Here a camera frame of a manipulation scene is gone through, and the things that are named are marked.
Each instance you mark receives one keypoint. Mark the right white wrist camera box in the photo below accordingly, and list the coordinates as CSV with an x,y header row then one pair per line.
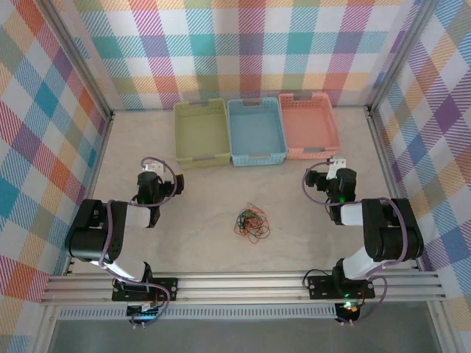
x,y
338,162

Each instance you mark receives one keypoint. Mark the pink plastic basket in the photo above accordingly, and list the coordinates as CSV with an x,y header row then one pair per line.
x,y
309,125

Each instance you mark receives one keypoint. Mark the blue plastic basket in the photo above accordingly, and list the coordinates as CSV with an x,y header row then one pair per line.
x,y
255,128

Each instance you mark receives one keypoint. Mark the aluminium side rail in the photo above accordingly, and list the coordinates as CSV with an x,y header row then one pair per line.
x,y
92,184
386,176

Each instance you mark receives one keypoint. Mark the aluminium upright post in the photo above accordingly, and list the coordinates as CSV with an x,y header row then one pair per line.
x,y
401,55
79,60

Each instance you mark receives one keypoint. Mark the green terminal controller board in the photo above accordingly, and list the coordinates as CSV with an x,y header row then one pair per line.
x,y
145,312

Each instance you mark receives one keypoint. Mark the green plastic basket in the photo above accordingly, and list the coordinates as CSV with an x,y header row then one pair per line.
x,y
200,128

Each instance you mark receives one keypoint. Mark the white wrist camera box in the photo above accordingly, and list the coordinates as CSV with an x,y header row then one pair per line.
x,y
152,167
338,162

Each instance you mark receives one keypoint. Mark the small lit controller board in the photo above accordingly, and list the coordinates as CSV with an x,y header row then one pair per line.
x,y
347,307

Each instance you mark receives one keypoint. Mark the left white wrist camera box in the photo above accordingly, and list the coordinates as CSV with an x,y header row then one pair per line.
x,y
152,167

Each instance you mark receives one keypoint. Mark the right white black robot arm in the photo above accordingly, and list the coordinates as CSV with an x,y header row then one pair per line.
x,y
390,235

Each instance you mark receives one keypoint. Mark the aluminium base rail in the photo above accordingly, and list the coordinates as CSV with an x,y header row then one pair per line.
x,y
239,288

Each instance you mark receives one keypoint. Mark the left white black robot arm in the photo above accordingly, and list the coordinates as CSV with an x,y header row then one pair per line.
x,y
92,239

